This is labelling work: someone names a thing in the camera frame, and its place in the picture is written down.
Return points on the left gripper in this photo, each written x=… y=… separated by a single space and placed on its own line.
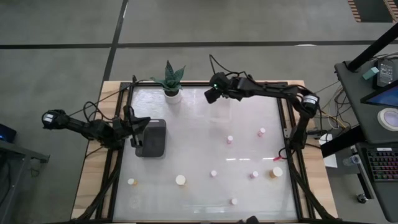
x=126 y=127

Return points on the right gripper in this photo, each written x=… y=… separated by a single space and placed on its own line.
x=227 y=85

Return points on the pink pill bottle white cap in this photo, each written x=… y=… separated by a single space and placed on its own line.
x=234 y=201
x=254 y=174
x=213 y=173
x=261 y=132
x=229 y=139

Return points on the small orange pill bottle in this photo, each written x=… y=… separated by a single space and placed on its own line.
x=132 y=182

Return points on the orange pill bottle white cap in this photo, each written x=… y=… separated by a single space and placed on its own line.
x=275 y=172
x=180 y=180

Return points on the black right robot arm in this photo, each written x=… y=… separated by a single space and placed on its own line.
x=280 y=90

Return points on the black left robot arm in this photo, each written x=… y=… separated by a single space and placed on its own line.
x=77 y=124

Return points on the dark grey plastic bin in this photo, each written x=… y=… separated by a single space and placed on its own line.
x=154 y=140

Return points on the clear plastic bin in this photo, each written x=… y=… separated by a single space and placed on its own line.
x=221 y=113

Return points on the green plant in white pot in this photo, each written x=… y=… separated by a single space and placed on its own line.
x=173 y=98

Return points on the grey metal bench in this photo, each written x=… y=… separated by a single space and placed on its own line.
x=18 y=151

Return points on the black rounded object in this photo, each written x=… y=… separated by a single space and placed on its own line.
x=251 y=220

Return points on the white paper sheet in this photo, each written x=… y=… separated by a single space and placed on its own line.
x=330 y=161

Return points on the dark device blue light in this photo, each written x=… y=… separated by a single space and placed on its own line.
x=5 y=133

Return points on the dark grey workstation desk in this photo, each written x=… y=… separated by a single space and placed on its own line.
x=351 y=93

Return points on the clear water bottle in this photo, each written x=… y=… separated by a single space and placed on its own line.
x=351 y=160

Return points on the small teal box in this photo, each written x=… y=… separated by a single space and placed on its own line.
x=370 y=73

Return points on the black diagonal pole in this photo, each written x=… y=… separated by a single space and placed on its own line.
x=373 y=48

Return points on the white tape roll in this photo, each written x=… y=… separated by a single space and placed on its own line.
x=381 y=119

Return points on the monitor with blue screen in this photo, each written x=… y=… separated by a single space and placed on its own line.
x=385 y=98

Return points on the black power adapter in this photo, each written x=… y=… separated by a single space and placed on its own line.
x=385 y=73

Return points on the dark mat striped edges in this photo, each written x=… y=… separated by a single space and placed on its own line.
x=370 y=9

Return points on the black castor wheel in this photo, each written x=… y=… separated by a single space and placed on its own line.
x=361 y=198

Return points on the backlit black keyboard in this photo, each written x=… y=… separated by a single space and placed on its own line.
x=384 y=165

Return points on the black aluminium table frame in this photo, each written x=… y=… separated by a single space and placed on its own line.
x=192 y=83

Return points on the small black frame clamp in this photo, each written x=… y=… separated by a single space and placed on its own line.
x=134 y=78

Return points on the grey metal bracket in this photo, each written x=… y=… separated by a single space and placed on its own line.
x=286 y=133

